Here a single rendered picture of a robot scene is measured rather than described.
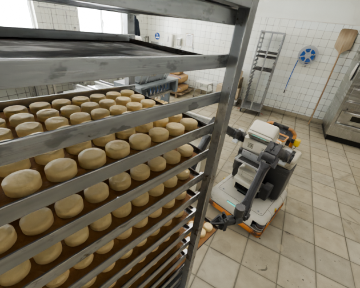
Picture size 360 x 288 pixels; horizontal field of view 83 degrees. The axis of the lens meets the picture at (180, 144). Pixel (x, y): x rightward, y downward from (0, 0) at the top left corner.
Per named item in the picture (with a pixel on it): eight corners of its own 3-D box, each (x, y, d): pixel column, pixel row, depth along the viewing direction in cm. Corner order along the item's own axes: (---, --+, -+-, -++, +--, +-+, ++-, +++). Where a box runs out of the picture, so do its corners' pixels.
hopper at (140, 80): (120, 80, 211) (120, 66, 204) (154, 74, 254) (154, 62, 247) (142, 87, 199) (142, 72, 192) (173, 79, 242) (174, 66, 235)
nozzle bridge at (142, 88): (115, 112, 223) (113, 81, 206) (155, 98, 278) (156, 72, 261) (138, 122, 209) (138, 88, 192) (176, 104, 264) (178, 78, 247)
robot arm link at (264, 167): (280, 158, 122) (263, 151, 129) (279, 158, 118) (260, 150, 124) (250, 220, 128) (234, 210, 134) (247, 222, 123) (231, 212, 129)
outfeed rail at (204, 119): (94, 85, 299) (94, 80, 296) (96, 85, 302) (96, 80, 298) (220, 128, 217) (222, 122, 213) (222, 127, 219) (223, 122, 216)
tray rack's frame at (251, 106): (243, 103, 564) (263, 31, 474) (262, 108, 547) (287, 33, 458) (238, 110, 513) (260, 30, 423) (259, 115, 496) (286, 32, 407)
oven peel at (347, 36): (301, 122, 497) (342, 27, 415) (301, 122, 501) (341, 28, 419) (315, 126, 486) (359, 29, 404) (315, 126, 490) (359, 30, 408)
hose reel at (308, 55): (301, 95, 502) (322, 47, 446) (301, 97, 488) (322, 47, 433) (283, 92, 517) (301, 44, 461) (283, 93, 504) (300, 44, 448)
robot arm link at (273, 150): (285, 143, 117) (268, 137, 123) (274, 164, 118) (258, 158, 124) (292, 153, 154) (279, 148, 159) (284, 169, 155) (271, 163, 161)
